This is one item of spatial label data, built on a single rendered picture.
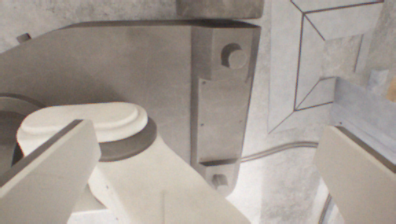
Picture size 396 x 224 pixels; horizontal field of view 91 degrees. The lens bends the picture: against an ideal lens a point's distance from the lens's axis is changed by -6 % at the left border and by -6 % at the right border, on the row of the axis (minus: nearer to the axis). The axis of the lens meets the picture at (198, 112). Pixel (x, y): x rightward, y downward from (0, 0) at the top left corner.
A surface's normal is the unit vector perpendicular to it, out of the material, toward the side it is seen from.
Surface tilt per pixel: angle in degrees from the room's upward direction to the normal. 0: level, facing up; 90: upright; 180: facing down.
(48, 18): 0
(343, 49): 0
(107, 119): 90
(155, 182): 90
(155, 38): 0
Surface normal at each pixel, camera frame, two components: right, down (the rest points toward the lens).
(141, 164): 0.02, -0.88
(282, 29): 0.00, 0.51
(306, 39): 0.30, 0.45
